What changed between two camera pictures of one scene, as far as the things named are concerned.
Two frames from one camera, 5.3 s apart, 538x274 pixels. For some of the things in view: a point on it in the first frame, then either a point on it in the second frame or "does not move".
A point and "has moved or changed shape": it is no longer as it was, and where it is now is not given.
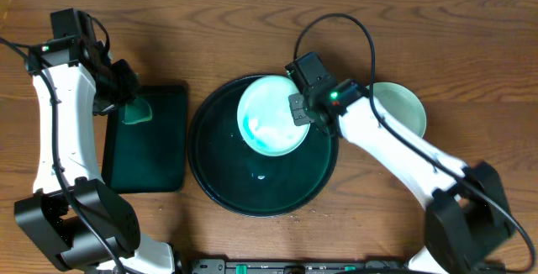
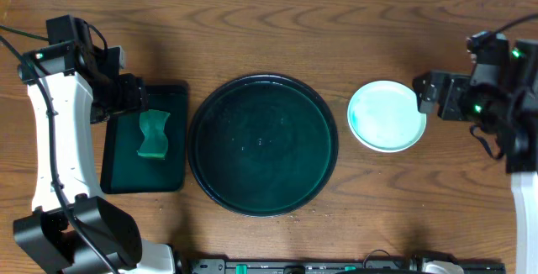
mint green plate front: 265,118 to 384,116
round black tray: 246,181 does not move
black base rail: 293,266 does not move
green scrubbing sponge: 138,111 has moved or changed shape
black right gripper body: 304,108 to 491,105
